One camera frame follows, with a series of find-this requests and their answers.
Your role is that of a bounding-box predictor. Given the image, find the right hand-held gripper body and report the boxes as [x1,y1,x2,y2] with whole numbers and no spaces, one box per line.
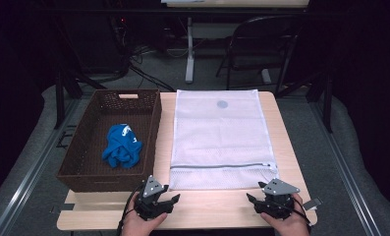
[254,177,301,220]

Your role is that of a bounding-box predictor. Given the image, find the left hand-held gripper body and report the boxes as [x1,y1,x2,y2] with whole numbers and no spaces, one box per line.
[133,175,171,221]

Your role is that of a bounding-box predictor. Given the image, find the blue shirt with white print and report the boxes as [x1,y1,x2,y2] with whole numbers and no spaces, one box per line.
[101,123,143,169]

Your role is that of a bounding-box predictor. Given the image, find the white mesh laundry bag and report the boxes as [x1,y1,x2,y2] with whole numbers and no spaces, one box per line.
[168,88,280,191]

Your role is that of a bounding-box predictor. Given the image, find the brown woven basket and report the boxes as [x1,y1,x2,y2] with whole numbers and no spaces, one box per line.
[56,88,163,194]

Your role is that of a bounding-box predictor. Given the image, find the person's right hand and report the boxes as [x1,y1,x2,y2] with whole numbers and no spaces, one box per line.
[260,192,311,236]

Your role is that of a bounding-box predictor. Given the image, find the person's left hand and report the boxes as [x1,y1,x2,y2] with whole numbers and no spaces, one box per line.
[121,195,169,236]

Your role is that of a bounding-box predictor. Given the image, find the grey tag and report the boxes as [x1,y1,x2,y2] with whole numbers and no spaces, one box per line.
[302,197,323,211]

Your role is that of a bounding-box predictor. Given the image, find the black metal stand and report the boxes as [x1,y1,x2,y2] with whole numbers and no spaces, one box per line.
[275,65,334,134]
[53,65,107,130]

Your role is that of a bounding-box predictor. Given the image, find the white desk leg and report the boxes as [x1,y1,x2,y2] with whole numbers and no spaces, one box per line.
[185,17,195,85]
[260,68,273,86]

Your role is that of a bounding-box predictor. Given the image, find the black folding chair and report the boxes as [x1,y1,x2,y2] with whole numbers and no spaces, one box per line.
[215,14,302,91]

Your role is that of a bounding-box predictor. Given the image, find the dark equipment cabinet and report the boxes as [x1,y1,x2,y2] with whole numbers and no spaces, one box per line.
[61,13,128,73]

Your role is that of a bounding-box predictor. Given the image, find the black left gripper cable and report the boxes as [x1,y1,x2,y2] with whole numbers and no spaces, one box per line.
[116,183,144,236]

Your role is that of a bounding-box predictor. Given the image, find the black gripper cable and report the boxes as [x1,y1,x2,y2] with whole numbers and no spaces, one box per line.
[116,183,144,236]
[292,196,313,228]

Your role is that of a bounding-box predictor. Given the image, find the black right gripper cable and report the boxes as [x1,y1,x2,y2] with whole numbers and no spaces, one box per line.
[292,196,313,228]

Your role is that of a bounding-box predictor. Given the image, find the aluminium floor rail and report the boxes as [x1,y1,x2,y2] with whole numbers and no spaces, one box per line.
[0,97,83,236]
[308,94,383,236]

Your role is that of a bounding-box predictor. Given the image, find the black floor cables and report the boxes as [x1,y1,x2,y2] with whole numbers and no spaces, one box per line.
[117,42,177,92]

